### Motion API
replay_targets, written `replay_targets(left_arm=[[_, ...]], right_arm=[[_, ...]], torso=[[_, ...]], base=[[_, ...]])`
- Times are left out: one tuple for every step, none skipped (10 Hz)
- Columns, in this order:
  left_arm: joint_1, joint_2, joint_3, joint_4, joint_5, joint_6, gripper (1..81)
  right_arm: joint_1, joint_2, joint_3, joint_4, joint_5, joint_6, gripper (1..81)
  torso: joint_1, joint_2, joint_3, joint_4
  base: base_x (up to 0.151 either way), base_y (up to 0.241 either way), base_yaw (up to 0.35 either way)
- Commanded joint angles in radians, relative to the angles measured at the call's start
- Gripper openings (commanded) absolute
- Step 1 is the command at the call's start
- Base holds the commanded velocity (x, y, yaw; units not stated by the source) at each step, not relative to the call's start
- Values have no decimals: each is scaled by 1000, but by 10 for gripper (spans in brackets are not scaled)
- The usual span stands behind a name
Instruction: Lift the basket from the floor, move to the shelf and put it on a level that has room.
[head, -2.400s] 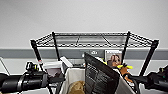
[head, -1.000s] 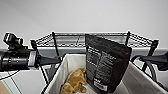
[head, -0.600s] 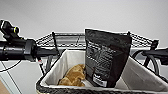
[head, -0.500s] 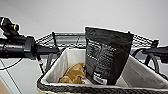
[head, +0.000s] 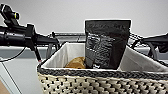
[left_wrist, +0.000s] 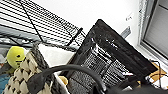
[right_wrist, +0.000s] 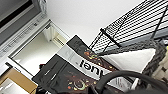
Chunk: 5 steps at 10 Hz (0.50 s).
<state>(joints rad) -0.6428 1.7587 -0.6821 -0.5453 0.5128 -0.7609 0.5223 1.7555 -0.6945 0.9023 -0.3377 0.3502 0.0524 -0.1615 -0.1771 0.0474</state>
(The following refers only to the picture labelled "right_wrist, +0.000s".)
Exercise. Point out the dark Huel bag white band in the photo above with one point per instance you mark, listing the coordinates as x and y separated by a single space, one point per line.
66 75

